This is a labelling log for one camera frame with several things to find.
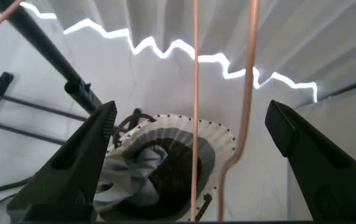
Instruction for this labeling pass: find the pale grey garment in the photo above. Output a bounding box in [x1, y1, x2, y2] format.
[93, 144, 169, 214]

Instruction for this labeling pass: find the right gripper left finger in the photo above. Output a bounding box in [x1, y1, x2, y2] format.
[6, 100, 118, 223]

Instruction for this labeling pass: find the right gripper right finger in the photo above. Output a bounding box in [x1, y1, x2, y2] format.
[264, 99, 356, 223]

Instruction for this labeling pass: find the white laundry basket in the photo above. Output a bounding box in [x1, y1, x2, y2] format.
[98, 108, 237, 222]

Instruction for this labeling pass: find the black cable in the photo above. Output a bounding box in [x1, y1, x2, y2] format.
[0, 176, 33, 198]

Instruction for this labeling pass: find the black clothes rack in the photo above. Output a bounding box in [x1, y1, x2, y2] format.
[0, 0, 117, 147]

